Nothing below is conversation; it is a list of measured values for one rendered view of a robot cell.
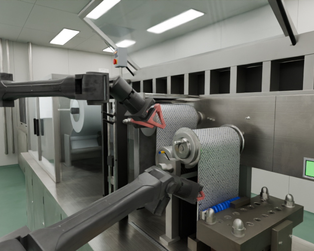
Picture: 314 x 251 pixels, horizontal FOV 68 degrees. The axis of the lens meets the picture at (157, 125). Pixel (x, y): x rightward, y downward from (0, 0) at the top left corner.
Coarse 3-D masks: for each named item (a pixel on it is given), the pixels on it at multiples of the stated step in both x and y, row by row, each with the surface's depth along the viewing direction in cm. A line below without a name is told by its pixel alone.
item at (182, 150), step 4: (176, 140) 84; (180, 140) 82; (184, 140) 81; (180, 144) 83; (184, 144) 81; (188, 144) 80; (176, 148) 84; (180, 148) 83; (184, 148) 81; (188, 148) 80; (176, 152) 84; (180, 152) 83; (184, 152) 81; (188, 152) 80; (180, 156) 83; (184, 156) 81; (188, 156) 81
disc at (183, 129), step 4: (180, 128) 85; (184, 128) 83; (188, 128) 82; (176, 132) 87; (188, 132) 82; (192, 132) 80; (192, 136) 80; (196, 136) 79; (172, 140) 89; (196, 140) 79; (172, 144) 89; (196, 144) 79; (200, 144) 78; (172, 148) 89; (200, 148) 78; (200, 152) 78; (196, 156) 79; (196, 160) 79; (184, 164) 84; (188, 164) 83; (192, 164) 81
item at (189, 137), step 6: (180, 132) 84; (186, 132) 82; (174, 138) 86; (186, 138) 81; (192, 138) 80; (192, 144) 79; (174, 150) 87; (192, 150) 79; (192, 156) 79; (186, 162) 82
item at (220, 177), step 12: (228, 156) 89; (204, 168) 81; (216, 168) 85; (228, 168) 89; (204, 180) 81; (216, 180) 85; (228, 180) 90; (204, 192) 82; (216, 192) 86; (228, 192) 90; (204, 204) 82; (216, 204) 87
